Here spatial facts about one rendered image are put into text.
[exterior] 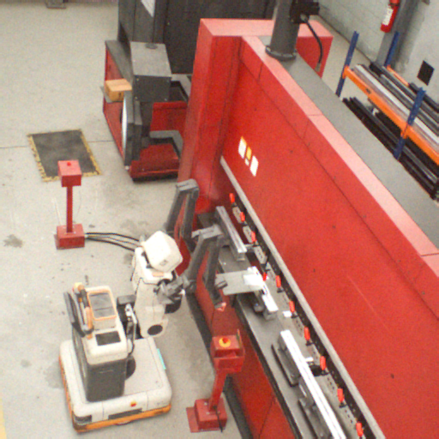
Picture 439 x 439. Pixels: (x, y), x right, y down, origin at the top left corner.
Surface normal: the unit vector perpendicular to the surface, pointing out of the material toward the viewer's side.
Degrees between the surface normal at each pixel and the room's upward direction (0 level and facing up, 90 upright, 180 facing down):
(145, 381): 0
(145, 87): 90
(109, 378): 90
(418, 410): 90
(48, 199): 0
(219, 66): 90
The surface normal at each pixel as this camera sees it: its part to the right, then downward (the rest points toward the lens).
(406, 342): -0.94, 0.09
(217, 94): 0.33, 0.63
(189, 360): 0.15, -0.77
